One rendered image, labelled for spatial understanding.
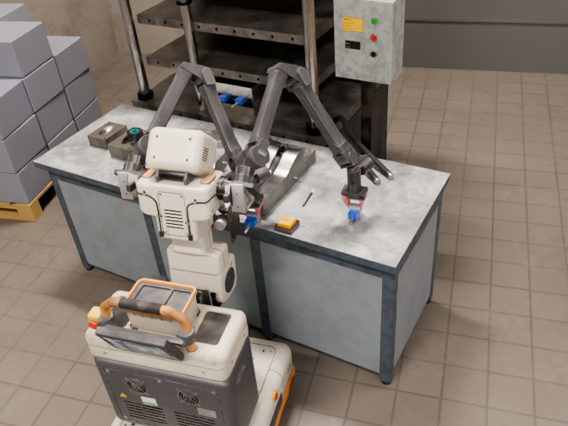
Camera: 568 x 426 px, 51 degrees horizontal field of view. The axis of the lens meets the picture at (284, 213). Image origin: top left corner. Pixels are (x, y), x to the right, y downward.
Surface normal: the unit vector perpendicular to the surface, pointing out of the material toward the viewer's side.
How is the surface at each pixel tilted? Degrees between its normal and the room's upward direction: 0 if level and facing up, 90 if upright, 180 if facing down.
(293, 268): 90
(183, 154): 48
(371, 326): 90
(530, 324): 0
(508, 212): 0
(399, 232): 0
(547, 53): 90
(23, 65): 90
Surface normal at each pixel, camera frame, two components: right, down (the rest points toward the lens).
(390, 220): -0.07, -0.80
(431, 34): -0.29, 0.59
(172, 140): -0.26, -0.10
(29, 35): 0.97, 0.09
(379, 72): -0.48, 0.55
